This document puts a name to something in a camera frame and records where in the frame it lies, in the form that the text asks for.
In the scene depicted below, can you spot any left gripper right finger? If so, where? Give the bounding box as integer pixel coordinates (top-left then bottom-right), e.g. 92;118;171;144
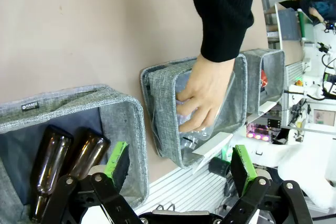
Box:
222;144;314;224

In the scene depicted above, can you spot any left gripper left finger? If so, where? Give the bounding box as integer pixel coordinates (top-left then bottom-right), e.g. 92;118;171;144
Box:
48;141;144;224

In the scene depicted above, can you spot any red crushed drink can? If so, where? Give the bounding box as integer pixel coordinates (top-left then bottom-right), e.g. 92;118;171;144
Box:
259;69;270;90

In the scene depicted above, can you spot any person's left forearm black sleeve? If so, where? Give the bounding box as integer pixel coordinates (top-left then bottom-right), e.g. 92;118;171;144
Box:
188;0;262;62

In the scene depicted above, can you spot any grey fabric bottle basket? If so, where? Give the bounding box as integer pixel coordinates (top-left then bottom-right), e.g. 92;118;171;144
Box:
0;84;151;224

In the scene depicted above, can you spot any white paper sign CAN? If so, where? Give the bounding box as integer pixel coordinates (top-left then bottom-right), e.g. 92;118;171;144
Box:
258;100;279;116

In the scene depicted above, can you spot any grey fabric plastic basket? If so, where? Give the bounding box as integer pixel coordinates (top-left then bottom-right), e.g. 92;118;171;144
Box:
139;54;249;170

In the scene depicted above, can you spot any grey fabric can basket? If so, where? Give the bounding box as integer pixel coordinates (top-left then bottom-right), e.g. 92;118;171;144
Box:
242;48;286;117

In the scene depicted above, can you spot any person's left hand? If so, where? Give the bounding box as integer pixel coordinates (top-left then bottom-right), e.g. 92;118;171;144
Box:
176;54;236;134

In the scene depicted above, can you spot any black cylindrical knob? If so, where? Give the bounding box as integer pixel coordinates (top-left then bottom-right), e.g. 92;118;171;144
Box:
208;156;230;178

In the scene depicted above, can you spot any brown glass bottle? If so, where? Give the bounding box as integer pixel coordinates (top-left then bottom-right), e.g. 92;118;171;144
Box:
28;124;75;222
66;127;112;180

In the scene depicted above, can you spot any white paper sign PLASTIC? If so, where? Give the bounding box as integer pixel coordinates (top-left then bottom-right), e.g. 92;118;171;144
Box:
192;132;234;175

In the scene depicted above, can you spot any device with pink lights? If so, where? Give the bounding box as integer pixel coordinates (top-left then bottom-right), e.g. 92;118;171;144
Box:
246;122;271;141

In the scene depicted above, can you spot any background white robot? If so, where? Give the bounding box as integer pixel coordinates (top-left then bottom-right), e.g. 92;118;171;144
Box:
313;21;336;99

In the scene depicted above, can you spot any background person blue shirt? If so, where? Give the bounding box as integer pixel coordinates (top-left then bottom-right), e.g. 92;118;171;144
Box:
278;0;336;23

